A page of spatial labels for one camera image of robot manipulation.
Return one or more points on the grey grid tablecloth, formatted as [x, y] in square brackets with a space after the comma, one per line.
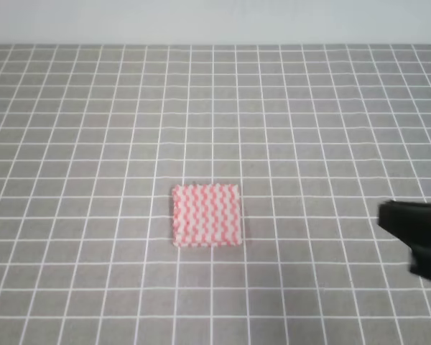
[94, 138]

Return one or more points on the pink white wavy striped towel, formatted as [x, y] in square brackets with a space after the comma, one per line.
[206, 215]

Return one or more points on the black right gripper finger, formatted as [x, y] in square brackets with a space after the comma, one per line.
[410, 222]
[420, 264]

